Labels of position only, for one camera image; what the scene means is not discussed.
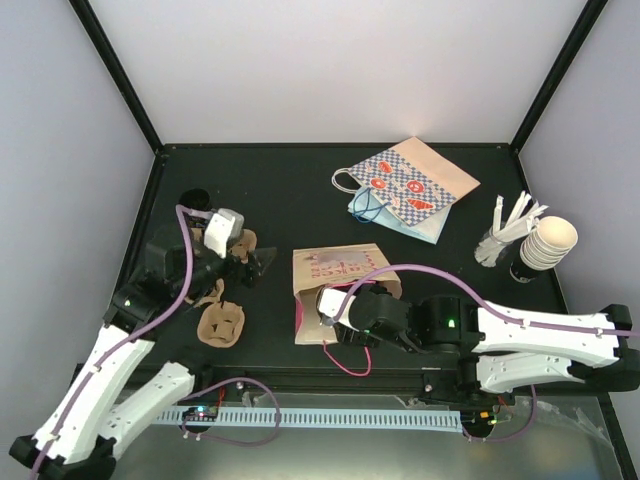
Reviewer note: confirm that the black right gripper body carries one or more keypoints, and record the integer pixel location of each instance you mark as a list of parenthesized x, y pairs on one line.
[(347, 336)]

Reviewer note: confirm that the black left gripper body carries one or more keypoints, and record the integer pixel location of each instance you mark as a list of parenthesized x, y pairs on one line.
[(235, 273)]

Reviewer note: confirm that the cream pink Cakes paper bag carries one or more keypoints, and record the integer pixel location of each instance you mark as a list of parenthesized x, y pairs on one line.
[(316, 268)]

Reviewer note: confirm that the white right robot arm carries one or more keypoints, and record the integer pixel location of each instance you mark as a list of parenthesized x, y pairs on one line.
[(493, 348)]

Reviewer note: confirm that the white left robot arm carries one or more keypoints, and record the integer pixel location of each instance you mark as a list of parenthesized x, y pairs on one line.
[(89, 430)]

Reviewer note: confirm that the black open coffee cup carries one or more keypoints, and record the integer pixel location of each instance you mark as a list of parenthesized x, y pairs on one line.
[(196, 199)]

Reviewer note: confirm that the light blue paper bag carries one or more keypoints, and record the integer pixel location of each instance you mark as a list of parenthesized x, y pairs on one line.
[(365, 208)]

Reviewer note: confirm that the blue checkered bakery paper bag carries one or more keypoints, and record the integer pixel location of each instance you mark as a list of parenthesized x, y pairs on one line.
[(410, 179)]

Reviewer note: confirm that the tall white paper cup stack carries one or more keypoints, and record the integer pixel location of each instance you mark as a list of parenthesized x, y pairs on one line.
[(550, 241)]

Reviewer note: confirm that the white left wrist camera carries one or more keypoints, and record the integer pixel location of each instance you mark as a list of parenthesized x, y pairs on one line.
[(222, 230)]

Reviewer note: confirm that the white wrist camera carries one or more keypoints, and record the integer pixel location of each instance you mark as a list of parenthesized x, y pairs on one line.
[(328, 306), (222, 230)]

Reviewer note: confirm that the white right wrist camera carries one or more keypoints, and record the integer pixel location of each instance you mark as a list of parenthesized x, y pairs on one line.
[(328, 306)]

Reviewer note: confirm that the white slotted cable rail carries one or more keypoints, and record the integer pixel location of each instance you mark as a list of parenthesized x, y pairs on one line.
[(321, 418)]

